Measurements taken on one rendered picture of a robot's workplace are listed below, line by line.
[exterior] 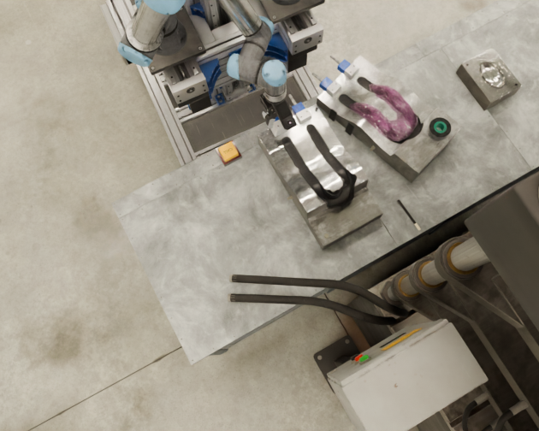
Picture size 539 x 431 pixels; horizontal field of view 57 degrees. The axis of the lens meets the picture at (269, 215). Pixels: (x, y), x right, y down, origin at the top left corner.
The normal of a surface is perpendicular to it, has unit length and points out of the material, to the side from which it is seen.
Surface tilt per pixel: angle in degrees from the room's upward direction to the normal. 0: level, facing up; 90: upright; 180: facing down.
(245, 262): 0
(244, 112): 0
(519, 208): 90
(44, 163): 0
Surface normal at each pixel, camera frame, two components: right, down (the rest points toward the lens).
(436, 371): -0.03, -0.26
